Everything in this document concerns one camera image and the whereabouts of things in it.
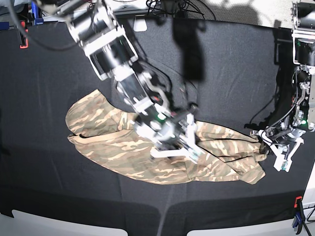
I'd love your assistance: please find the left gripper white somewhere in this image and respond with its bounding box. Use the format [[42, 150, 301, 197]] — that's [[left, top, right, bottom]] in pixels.
[[251, 130, 304, 157]]

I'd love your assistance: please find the black table cloth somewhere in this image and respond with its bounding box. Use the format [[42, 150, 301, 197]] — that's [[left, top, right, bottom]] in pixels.
[[0, 17, 315, 236]]

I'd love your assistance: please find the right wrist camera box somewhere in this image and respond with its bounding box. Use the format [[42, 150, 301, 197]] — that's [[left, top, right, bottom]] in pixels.
[[185, 145, 205, 164]]

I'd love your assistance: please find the camouflage t-shirt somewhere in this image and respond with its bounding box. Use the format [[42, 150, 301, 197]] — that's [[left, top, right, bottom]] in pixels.
[[65, 90, 267, 185]]

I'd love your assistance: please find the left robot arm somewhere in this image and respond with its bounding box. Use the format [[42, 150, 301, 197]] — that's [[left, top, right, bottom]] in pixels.
[[252, 0, 315, 161]]

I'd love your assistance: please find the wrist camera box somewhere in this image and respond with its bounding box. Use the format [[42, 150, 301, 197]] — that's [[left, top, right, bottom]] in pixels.
[[185, 145, 205, 164], [273, 156, 292, 172]]

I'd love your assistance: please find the red black clamp left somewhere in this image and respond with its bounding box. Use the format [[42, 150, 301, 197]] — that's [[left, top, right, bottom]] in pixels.
[[19, 20, 29, 49]]

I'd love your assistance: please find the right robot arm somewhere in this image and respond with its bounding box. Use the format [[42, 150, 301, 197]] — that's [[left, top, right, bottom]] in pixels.
[[36, 0, 203, 163]]

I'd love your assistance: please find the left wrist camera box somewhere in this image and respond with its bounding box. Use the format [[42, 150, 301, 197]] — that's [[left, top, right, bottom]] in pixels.
[[273, 156, 292, 172]]

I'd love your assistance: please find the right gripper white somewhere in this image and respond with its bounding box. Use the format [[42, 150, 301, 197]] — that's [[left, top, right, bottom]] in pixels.
[[134, 105, 198, 161]]

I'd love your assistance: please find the orange blue clamp right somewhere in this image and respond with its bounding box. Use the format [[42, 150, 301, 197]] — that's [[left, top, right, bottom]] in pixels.
[[292, 196, 305, 235]]

